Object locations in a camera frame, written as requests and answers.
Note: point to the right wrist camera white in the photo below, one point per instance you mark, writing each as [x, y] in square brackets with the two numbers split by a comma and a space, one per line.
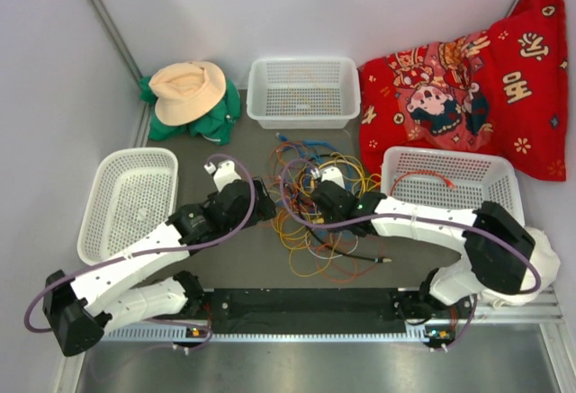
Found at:
[332, 174]

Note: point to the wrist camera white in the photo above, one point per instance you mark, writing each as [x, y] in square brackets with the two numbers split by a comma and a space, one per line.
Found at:
[222, 174]
[332, 174]

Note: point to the white cloth right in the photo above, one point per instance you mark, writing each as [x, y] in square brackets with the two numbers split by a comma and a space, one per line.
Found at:
[501, 278]

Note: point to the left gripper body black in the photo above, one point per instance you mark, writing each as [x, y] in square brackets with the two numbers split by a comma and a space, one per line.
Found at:
[263, 209]

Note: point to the green cloth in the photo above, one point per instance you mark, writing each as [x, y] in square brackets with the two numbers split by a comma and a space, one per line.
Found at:
[215, 126]

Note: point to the red printed pillow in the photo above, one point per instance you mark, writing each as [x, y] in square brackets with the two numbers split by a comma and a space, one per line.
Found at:
[502, 91]

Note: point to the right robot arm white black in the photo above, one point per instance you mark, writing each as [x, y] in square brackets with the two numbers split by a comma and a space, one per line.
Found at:
[378, 214]

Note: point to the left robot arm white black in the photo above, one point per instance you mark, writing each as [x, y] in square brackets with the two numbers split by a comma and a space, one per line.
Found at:
[82, 310]

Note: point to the peach bucket hat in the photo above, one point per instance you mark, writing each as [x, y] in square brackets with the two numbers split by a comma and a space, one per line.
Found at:
[186, 91]

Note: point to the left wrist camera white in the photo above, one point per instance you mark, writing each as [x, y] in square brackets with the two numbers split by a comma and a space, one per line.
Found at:
[222, 174]

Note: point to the white basket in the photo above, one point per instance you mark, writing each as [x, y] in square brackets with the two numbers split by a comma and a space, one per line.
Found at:
[133, 191]
[304, 93]
[450, 180]

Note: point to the white basket back centre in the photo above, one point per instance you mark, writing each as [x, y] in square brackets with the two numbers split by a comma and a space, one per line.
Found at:
[304, 93]

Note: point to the black base bar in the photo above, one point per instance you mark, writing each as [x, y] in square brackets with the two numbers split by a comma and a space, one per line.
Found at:
[307, 311]

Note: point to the white basket right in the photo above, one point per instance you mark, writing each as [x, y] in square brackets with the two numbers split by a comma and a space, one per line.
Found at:
[450, 180]

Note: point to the white basket left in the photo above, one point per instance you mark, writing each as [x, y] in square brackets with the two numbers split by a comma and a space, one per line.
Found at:
[133, 191]

